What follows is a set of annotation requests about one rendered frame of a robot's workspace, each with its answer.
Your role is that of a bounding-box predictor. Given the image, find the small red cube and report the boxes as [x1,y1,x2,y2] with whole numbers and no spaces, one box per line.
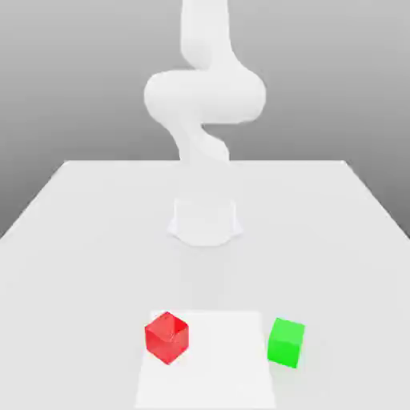
[144,311,190,366]

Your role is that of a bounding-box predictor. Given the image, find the small green cube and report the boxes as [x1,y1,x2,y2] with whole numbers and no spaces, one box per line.
[267,317,306,370]

